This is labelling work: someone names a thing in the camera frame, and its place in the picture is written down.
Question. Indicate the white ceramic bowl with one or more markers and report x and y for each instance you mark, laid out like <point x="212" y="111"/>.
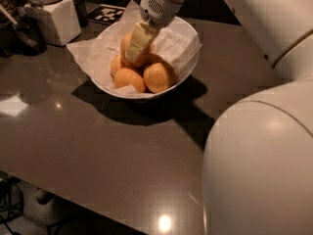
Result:
<point x="190" y="39"/>

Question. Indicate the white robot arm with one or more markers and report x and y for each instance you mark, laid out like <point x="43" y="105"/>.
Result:
<point x="257" y="167"/>

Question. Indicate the black white marker card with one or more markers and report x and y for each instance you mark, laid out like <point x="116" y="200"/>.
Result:
<point x="105" y="14"/>

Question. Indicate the white square jar base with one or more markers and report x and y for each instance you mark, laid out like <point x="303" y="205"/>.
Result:
<point x="58" y="22"/>

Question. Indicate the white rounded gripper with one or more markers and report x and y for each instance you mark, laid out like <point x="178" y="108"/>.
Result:
<point x="158" y="10"/>

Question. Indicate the white paper liner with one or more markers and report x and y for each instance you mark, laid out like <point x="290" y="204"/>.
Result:
<point x="94" y="54"/>

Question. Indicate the orange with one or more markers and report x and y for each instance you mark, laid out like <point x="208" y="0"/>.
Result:
<point x="159" y="76"/>
<point x="116" y="64"/>
<point x="141" y="60"/>
<point x="129" y="76"/>

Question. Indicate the dark cup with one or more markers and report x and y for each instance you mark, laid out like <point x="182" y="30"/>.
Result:
<point x="81" y="12"/>

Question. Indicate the dark round pot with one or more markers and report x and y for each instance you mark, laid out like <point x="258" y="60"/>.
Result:
<point x="29" y="37"/>

